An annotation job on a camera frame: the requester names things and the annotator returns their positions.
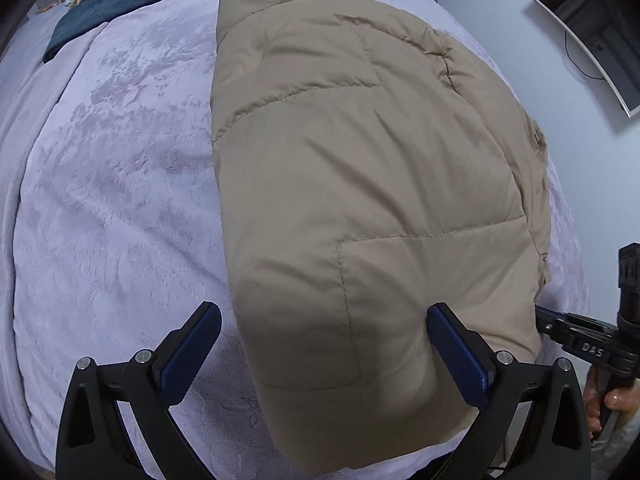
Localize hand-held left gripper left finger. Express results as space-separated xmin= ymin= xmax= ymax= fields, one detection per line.
xmin=55 ymin=301 xmax=222 ymax=480

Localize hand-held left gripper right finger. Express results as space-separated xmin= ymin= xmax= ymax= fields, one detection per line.
xmin=426 ymin=302 xmax=596 ymax=480

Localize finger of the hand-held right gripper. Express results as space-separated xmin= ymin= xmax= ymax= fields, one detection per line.
xmin=535 ymin=305 xmax=622 ymax=361

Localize beige puffer jacket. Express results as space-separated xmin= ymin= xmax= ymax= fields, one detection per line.
xmin=210 ymin=0 xmax=553 ymax=478

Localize person's right hand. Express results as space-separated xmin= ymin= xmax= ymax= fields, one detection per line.
xmin=584 ymin=377 xmax=633 ymax=441

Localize lavender plush blanket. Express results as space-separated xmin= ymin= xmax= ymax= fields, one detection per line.
xmin=10 ymin=0 xmax=591 ymax=480

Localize grey bed sheet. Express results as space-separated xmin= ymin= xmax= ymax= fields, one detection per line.
xmin=0 ymin=20 xmax=108 ymax=466

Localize curved monitor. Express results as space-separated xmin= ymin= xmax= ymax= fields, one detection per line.
xmin=529 ymin=0 xmax=640 ymax=118

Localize blue jeans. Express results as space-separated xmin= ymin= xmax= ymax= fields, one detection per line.
xmin=42 ymin=0 xmax=218 ymax=63

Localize black monitor cable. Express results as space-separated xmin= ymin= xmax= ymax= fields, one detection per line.
xmin=563 ymin=30 xmax=606 ymax=81

